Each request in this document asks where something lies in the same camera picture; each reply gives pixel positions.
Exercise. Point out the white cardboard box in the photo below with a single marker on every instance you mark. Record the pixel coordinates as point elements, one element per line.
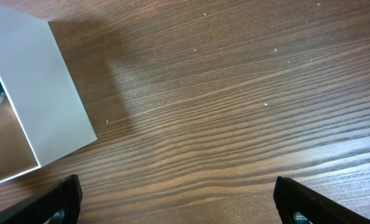
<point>42,117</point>

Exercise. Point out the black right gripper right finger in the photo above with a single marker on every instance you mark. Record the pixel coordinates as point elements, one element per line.
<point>297,203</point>

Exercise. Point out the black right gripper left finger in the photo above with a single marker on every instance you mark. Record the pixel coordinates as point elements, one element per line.
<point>60,203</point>

